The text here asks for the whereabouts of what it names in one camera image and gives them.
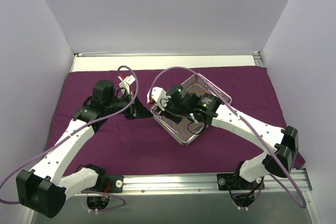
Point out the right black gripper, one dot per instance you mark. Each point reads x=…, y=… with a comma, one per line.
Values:
x=167, y=109

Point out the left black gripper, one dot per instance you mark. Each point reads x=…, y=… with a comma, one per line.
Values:
x=133, y=108

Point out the metal mesh instrument tray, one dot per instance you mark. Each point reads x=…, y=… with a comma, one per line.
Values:
x=191, y=132

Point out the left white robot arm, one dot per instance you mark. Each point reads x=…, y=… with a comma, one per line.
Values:
x=44, y=188

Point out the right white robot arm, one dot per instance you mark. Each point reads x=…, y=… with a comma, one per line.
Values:
x=279, y=146

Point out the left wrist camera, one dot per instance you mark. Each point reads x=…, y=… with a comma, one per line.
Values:
x=103, y=92

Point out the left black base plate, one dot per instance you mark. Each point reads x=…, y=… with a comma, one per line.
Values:
x=108, y=184

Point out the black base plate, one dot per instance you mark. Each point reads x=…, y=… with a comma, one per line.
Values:
x=232, y=181
x=108, y=184

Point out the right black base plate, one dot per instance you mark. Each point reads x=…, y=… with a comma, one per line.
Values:
x=232, y=181

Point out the aluminium right side rail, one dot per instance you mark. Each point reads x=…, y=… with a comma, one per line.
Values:
x=257, y=59

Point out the aluminium rail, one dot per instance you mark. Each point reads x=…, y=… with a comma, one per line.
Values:
x=203, y=183
x=257, y=59

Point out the aluminium front rail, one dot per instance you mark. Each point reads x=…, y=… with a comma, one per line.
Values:
x=203, y=183

